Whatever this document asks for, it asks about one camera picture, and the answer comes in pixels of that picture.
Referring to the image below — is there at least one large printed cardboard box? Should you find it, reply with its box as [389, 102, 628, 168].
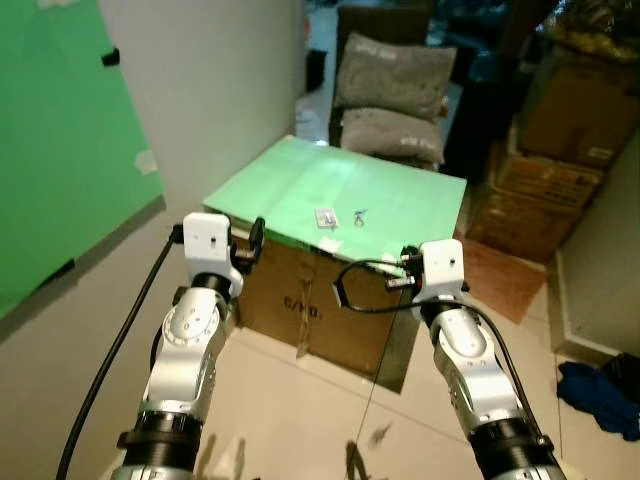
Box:
[237, 232, 423, 379]

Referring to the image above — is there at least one green table cloth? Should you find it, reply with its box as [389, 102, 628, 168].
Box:
[203, 135, 469, 253]

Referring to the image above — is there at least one reddish brown floor mat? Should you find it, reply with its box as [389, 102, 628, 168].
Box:
[455, 238, 549, 324]

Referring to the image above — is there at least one flat brown cardboard box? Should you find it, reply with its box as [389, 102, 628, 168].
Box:
[465, 193, 583, 264]

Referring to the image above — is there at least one white appliance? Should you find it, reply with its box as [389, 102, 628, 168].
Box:
[297, 98, 337, 147]

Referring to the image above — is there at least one white tape piece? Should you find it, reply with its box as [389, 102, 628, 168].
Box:
[135, 149, 160, 177]

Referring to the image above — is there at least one small grey pillow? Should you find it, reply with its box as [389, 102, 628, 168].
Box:
[340, 106, 447, 167]

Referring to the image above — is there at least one flat printed cardboard box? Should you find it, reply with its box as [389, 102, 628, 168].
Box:
[490, 148, 607, 213]

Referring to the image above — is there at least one large grey pillow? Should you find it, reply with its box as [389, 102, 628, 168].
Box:
[333, 32, 459, 122]

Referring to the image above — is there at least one green backdrop sheet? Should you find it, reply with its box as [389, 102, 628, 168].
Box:
[0, 0, 165, 321]

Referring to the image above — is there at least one blue cloth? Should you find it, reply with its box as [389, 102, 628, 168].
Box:
[557, 361, 640, 442]

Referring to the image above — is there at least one black bag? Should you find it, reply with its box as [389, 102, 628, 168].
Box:
[610, 352, 640, 403]

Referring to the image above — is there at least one tall brown cardboard box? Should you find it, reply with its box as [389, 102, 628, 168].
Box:
[518, 58, 640, 169]

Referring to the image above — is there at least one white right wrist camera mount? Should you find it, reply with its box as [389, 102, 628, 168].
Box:
[417, 239, 469, 303]

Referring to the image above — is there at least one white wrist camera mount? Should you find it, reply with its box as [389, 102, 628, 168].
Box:
[182, 212, 245, 293]
[417, 239, 469, 303]

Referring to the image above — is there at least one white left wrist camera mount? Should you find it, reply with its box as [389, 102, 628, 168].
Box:
[182, 212, 245, 293]

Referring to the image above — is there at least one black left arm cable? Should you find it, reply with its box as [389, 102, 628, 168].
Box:
[57, 225, 189, 480]

